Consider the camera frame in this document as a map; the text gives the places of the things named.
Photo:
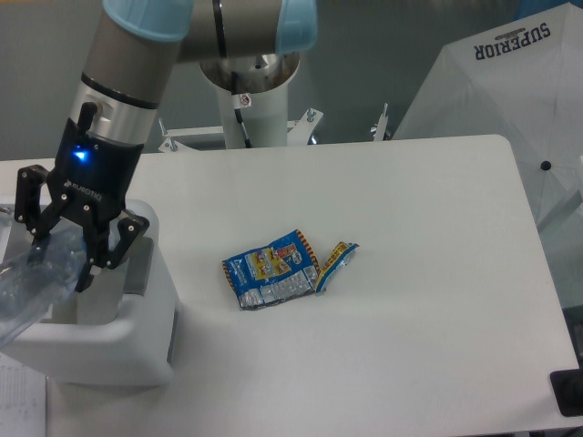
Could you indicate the white mounting bracket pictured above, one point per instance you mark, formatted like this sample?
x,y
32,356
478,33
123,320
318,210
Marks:
x,y
299,132

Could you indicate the blue snack wrapper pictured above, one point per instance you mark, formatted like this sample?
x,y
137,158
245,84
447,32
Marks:
x,y
285,269

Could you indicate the white Superior umbrella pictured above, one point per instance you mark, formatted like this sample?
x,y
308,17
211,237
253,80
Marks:
x,y
521,81

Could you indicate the black device at edge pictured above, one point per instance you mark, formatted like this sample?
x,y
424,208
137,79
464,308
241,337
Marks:
x,y
567,387

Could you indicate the white trash can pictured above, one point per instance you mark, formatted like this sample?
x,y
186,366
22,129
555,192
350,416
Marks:
x,y
118,332

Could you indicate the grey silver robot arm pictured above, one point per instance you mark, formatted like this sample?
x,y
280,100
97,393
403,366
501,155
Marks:
x,y
134,49

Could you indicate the printed paper sheet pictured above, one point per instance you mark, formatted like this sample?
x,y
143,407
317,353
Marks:
x,y
23,399

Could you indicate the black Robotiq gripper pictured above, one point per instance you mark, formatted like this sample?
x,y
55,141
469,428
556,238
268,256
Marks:
x,y
88,186

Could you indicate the clear crushed plastic bottle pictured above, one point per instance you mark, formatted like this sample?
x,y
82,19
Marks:
x,y
36,279

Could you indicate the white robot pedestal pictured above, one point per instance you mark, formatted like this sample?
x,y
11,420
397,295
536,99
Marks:
x,y
259,117

